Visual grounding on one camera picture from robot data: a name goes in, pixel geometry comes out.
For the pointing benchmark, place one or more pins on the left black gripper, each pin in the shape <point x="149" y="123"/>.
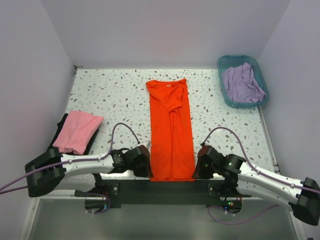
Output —
<point x="146" y="172"/>

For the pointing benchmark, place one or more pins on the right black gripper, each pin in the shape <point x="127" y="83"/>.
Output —
<point x="198" y="174"/>

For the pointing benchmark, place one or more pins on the orange t shirt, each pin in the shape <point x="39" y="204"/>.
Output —
<point x="172" y="157"/>

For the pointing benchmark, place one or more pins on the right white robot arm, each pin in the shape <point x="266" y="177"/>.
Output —
<point x="301" y="197"/>

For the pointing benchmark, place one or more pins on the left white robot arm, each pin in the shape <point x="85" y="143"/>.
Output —
<point x="56" y="171"/>

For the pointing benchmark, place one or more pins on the pink folded t shirt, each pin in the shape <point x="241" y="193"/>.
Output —
<point x="76" y="132"/>

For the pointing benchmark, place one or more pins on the lilac t shirt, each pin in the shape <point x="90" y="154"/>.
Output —
<point x="241" y="86"/>

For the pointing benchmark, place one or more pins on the teal plastic basket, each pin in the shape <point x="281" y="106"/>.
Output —
<point x="227" y="61"/>

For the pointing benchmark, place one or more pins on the black folded t shirt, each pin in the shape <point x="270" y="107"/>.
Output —
<point x="59" y="128"/>

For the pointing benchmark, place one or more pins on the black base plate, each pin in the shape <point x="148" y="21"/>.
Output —
<point x="145" y="192"/>

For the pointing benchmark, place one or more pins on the aluminium frame rail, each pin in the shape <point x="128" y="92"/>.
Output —
<point x="275" y="164"/>

